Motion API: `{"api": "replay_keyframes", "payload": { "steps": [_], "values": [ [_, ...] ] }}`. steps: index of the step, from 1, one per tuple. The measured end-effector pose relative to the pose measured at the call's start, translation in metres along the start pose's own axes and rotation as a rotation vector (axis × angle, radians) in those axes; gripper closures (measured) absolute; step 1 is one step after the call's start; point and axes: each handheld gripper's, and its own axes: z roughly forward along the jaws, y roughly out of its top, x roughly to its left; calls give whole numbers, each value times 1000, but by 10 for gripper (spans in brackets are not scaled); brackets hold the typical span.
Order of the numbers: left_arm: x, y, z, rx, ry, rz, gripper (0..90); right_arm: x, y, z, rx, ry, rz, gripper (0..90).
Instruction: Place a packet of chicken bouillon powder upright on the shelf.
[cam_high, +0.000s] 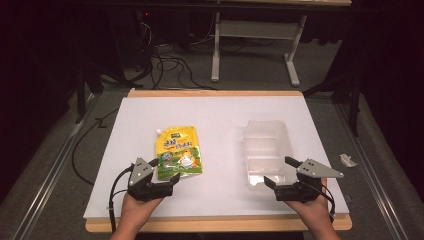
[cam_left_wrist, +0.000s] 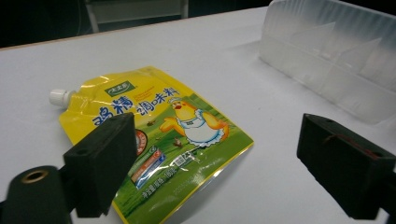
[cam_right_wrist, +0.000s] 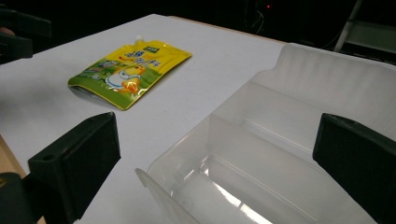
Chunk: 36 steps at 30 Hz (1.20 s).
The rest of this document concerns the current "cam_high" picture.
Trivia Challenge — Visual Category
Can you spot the clear plastic container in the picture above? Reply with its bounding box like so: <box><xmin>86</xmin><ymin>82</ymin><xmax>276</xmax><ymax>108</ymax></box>
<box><xmin>242</xmin><ymin>119</ymin><xmax>299</xmax><ymax>192</ymax></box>

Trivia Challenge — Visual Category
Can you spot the white metal desk frame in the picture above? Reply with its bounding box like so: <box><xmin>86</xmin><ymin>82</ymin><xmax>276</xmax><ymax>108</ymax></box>
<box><xmin>210</xmin><ymin>11</ymin><xmax>308</xmax><ymax>88</ymax></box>

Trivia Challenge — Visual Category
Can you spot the crumpled white paper scrap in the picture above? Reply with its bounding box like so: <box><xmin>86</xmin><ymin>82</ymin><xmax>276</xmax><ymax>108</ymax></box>
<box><xmin>339</xmin><ymin>152</ymin><xmax>359</xmax><ymax>169</ymax></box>

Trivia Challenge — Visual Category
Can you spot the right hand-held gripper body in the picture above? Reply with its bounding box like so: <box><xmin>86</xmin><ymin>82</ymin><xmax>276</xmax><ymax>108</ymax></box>
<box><xmin>274</xmin><ymin>158</ymin><xmax>345</xmax><ymax>203</ymax></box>

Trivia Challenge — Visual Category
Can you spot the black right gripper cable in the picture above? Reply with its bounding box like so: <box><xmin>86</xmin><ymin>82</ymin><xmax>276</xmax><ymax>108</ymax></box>
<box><xmin>307</xmin><ymin>181</ymin><xmax>336</xmax><ymax>224</ymax></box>

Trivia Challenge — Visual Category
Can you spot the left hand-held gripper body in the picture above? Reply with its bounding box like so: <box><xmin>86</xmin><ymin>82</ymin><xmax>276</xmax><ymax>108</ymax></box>
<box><xmin>126</xmin><ymin>156</ymin><xmax>174</xmax><ymax>203</ymax></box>

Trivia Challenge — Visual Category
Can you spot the metal floor rail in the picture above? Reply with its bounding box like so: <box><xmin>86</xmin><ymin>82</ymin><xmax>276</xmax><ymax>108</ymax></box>
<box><xmin>334</xmin><ymin>102</ymin><xmax>410</xmax><ymax>240</ymax></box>
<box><xmin>9</xmin><ymin>92</ymin><xmax>102</xmax><ymax>240</ymax></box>

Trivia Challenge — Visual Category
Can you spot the black stand leg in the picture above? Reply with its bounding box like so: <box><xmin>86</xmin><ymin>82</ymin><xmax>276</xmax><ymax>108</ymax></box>
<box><xmin>302</xmin><ymin>64</ymin><xmax>364</xmax><ymax>138</ymax></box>
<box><xmin>73</xmin><ymin>58</ymin><xmax>105</xmax><ymax>125</ymax></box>

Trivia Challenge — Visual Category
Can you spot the person's right hand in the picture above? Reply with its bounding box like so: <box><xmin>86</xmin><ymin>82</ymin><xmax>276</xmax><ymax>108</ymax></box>
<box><xmin>284</xmin><ymin>177</ymin><xmax>335</xmax><ymax>232</ymax></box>

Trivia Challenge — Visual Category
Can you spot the person's left hand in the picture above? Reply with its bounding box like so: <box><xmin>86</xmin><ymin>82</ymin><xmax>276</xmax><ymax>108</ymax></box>
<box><xmin>120</xmin><ymin>193</ymin><xmax>165</xmax><ymax>225</ymax></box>

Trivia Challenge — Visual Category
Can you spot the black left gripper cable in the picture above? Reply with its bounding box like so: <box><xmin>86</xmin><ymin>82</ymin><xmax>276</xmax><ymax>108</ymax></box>
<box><xmin>106</xmin><ymin>164</ymin><xmax>135</xmax><ymax>234</ymax></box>

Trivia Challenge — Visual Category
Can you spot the white board sheet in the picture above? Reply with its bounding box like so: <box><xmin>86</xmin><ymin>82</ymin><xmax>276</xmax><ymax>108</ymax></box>
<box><xmin>83</xmin><ymin>96</ymin><xmax>350</xmax><ymax>220</ymax></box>

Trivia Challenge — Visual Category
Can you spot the long black floor cable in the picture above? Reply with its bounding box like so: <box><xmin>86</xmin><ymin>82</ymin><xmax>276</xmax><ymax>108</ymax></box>
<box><xmin>71</xmin><ymin>107</ymin><xmax>120</xmax><ymax>187</ymax></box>

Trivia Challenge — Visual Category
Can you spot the yellow green spout pouch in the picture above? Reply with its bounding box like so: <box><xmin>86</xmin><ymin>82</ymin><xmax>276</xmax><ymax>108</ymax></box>
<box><xmin>154</xmin><ymin>125</ymin><xmax>204</xmax><ymax>181</ymax></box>

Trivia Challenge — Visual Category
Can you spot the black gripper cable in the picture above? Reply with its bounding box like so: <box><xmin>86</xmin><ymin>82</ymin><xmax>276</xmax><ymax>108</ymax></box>
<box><xmin>106</xmin><ymin>164</ymin><xmax>135</xmax><ymax>234</ymax></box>
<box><xmin>307</xmin><ymin>181</ymin><xmax>336</xmax><ymax>224</ymax></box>

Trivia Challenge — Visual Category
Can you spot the bundle of black floor cables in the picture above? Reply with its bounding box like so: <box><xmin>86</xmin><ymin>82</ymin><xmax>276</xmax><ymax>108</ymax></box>
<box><xmin>134</xmin><ymin>19</ymin><xmax>218</xmax><ymax>92</ymax></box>

